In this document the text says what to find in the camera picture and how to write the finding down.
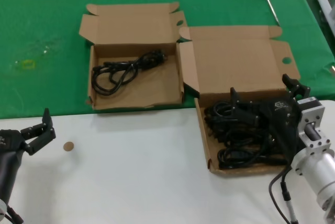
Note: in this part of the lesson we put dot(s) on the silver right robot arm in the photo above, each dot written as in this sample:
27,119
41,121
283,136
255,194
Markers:
319,166

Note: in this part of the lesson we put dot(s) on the white metal frame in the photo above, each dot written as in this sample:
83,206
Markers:
324,4

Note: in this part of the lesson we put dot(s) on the yellow tape square mark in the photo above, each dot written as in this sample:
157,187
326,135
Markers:
23,65

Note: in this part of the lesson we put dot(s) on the green tablecloth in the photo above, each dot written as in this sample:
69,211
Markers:
52,12

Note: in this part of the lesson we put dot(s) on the cardboard box with torn rim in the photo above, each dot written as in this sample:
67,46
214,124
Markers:
146,94

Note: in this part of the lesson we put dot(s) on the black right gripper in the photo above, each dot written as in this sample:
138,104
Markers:
284,122

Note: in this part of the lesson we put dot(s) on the round brown cardboard disc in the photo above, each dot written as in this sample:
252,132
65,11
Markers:
68,146

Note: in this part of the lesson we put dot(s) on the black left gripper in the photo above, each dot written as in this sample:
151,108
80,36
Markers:
9,141

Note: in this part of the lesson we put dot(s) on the open cardboard mailer box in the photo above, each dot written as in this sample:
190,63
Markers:
235,59

